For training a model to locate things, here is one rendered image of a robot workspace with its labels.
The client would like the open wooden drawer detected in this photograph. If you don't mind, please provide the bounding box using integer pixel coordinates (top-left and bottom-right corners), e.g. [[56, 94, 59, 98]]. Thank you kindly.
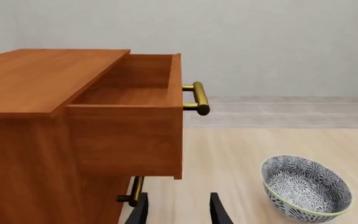
[[65, 52, 185, 180]]

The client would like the patterned black and white bowl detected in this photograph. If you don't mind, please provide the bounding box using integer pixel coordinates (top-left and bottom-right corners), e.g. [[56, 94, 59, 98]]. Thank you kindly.
[[261, 154, 354, 222]]

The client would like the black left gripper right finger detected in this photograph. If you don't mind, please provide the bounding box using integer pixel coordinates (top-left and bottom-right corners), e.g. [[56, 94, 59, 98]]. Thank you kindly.
[[209, 192, 235, 224]]

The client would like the brass drawer handle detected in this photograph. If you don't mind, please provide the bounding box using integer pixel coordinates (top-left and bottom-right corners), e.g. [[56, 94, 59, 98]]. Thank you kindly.
[[117, 175, 145, 208], [181, 80, 211, 116]]

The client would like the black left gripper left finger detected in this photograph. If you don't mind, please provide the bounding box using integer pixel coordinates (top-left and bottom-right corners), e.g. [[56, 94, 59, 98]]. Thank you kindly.
[[124, 192, 149, 224]]

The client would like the wooden cabinet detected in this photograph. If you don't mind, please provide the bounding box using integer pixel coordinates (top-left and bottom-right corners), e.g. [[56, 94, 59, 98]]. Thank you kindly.
[[0, 49, 142, 224]]

